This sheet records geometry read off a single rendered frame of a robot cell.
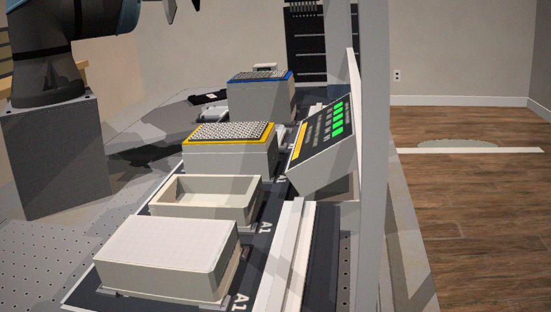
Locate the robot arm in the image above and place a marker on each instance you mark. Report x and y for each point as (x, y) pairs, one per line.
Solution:
(41, 32)

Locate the beige open rectangular reservoir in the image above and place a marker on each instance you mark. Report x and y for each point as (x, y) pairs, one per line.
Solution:
(213, 197)

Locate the grey tip rack with blue rim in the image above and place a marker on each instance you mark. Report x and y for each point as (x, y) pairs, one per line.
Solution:
(260, 96)

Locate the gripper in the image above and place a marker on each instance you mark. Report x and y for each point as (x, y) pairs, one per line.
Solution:
(170, 8)

